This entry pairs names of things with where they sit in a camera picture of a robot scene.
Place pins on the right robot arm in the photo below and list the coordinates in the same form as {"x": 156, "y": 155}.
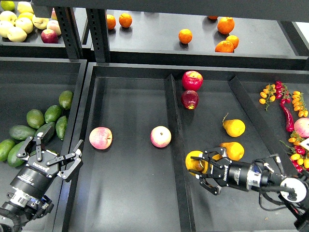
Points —
{"x": 278, "y": 188}

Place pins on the pink apple right edge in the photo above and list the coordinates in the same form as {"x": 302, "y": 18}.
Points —
{"x": 301, "y": 127}

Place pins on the orange front right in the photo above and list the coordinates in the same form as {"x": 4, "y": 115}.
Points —
{"x": 224, "y": 47}

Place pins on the yellow pear with stem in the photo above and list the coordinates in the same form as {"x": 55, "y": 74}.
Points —
{"x": 233, "y": 127}

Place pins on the green avocado bottom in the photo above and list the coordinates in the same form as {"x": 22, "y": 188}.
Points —
{"x": 12, "y": 159}

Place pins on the green lime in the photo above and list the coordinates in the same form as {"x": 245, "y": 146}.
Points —
{"x": 7, "y": 5}

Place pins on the black centre tray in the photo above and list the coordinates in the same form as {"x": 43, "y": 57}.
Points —
{"x": 133, "y": 186}

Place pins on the pink apple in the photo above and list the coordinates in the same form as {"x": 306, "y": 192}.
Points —
{"x": 100, "y": 138}
{"x": 160, "y": 136}

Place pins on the dark avocado left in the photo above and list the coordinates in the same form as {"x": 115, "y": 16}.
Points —
{"x": 21, "y": 132}

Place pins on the green avocado round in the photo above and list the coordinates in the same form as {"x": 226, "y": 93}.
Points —
{"x": 35, "y": 118}

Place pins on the black left tray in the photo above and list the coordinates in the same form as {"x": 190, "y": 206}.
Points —
{"x": 36, "y": 83}

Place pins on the pink apple centre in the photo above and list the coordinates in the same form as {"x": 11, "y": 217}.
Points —
{"x": 160, "y": 136}

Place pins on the large orange upper right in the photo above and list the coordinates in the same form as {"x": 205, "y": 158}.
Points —
{"x": 226, "y": 25}

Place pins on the pink apple left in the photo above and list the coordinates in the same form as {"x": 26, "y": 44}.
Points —
{"x": 100, "y": 138}

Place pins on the orange cherry tomato bunch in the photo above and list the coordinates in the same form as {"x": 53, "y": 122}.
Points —
{"x": 267, "y": 96}

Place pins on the orange centre shelf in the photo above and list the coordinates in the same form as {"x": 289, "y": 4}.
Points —
{"x": 185, "y": 36}

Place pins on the yellow pear brown spot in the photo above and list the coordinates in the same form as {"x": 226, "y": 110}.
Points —
{"x": 200, "y": 166}

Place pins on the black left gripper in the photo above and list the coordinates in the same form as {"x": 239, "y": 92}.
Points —
{"x": 37, "y": 175}

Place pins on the green avocado by wall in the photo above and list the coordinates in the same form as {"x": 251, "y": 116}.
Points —
{"x": 61, "y": 126}

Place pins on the light green avocado edge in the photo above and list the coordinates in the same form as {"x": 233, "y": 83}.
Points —
{"x": 5, "y": 147}

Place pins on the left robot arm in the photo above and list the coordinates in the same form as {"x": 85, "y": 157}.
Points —
{"x": 29, "y": 201}

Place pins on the green avocado upper middle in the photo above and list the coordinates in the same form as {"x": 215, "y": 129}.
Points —
{"x": 53, "y": 113}

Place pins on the dark avocado centre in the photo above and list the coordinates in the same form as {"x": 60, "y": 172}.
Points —
{"x": 47, "y": 132}

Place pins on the green avocado top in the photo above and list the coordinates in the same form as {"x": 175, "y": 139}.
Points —
{"x": 65, "y": 99}

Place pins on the pale yellow apple front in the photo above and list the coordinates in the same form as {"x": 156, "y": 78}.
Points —
{"x": 16, "y": 34}

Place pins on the orange at post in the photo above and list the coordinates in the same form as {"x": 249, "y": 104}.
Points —
{"x": 111, "y": 21}

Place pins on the bright red apple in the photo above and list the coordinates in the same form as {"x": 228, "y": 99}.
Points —
{"x": 192, "y": 80}

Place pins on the black shelf post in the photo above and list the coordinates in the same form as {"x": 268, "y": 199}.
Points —
{"x": 97, "y": 23}

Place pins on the yellow pear middle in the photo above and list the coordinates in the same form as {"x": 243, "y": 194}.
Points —
{"x": 234, "y": 150}

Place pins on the black tray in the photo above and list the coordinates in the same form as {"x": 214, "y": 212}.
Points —
{"x": 133, "y": 186}
{"x": 36, "y": 83}

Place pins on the yellow cherry tomato bunch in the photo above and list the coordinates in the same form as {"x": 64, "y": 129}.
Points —
{"x": 299, "y": 105}

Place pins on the dark green avocado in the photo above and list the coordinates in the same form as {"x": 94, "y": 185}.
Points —
{"x": 45, "y": 151}

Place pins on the orange right small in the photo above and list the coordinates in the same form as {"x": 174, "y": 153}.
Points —
{"x": 234, "y": 40}

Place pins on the orange under top shelf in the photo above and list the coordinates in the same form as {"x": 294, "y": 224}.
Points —
{"x": 212, "y": 17}

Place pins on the mixed cherry tomatoes lower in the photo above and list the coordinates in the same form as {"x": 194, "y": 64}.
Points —
{"x": 298, "y": 155}

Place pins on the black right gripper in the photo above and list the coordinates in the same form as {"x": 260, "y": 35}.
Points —
{"x": 226, "y": 172}

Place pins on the red cherry tomato bunch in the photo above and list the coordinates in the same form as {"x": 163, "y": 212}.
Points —
{"x": 282, "y": 92}

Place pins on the red chili pepper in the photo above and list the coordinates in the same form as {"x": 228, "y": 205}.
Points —
{"x": 289, "y": 121}

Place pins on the dark red apple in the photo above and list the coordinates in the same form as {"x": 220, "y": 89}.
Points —
{"x": 190, "y": 99}

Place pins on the red apple on shelf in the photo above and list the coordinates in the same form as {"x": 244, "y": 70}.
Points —
{"x": 49, "y": 36}

